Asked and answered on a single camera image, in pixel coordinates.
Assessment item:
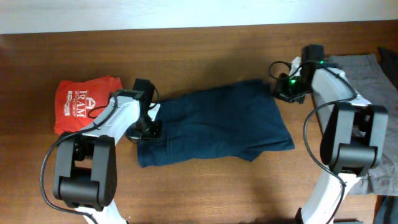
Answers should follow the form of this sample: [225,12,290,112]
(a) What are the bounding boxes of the navy blue shorts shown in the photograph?
[137,80,295,167]

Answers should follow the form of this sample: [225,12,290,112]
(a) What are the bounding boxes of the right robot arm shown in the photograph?
[272,44,389,223]

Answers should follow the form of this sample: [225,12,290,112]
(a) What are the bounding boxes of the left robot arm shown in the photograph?
[40,78,162,223]

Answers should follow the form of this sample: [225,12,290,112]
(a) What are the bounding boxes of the folded red printed t-shirt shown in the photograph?
[54,75,123,135]

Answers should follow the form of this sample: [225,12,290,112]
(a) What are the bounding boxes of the grey shorts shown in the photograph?
[312,54,397,196]

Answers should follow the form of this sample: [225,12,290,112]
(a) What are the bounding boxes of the dark garment at right edge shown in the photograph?
[377,47,397,88]

